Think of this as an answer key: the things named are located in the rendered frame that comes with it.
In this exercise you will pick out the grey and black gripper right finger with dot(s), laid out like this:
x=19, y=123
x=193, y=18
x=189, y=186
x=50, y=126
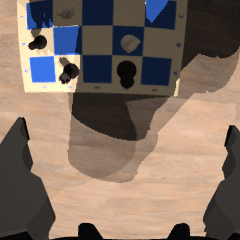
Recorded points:
x=222, y=215

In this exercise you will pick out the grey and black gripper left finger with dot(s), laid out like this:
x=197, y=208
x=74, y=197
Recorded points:
x=25, y=209

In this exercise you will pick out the blue and white chessboard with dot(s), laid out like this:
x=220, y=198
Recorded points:
x=91, y=39

